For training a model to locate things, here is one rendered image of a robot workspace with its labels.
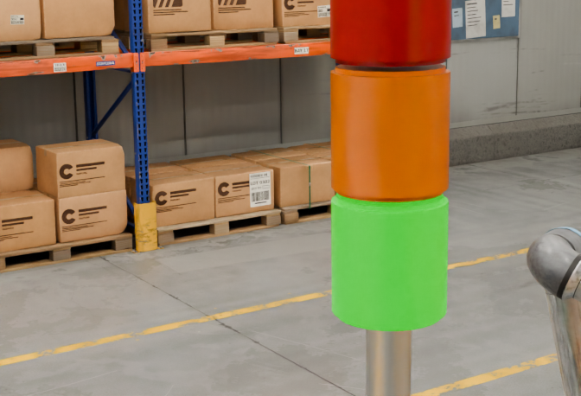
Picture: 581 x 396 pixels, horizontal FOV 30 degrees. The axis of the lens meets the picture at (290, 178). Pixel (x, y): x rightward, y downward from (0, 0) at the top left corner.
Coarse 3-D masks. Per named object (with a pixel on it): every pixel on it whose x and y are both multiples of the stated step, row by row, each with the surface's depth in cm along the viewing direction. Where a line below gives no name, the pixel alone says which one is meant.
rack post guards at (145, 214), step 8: (152, 200) 885; (136, 208) 874; (144, 208) 874; (152, 208) 878; (136, 216) 876; (144, 216) 875; (152, 216) 879; (136, 224) 877; (144, 224) 876; (152, 224) 880; (136, 232) 879; (144, 232) 877; (152, 232) 881; (136, 240) 881; (144, 240) 878; (152, 240) 882; (136, 248) 883; (144, 248) 879; (152, 248) 883; (160, 248) 888
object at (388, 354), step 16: (368, 336) 47; (384, 336) 47; (400, 336) 47; (368, 352) 47; (384, 352) 47; (400, 352) 47; (368, 368) 48; (384, 368) 47; (400, 368) 47; (368, 384) 48; (384, 384) 47; (400, 384) 47
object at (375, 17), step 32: (352, 0) 43; (384, 0) 42; (416, 0) 42; (448, 0) 44; (352, 32) 43; (384, 32) 42; (416, 32) 43; (448, 32) 44; (352, 64) 44; (384, 64) 43; (416, 64) 43
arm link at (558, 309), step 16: (576, 240) 267; (560, 304) 268; (576, 304) 267; (560, 320) 268; (576, 320) 267; (560, 336) 269; (576, 336) 267; (560, 352) 270; (576, 352) 268; (560, 368) 272; (576, 368) 268; (576, 384) 269
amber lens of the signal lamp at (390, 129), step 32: (352, 96) 44; (384, 96) 43; (416, 96) 43; (448, 96) 45; (352, 128) 44; (384, 128) 43; (416, 128) 43; (448, 128) 45; (352, 160) 44; (384, 160) 44; (416, 160) 44; (448, 160) 45; (352, 192) 44; (384, 192) 44; (416, 192) 44
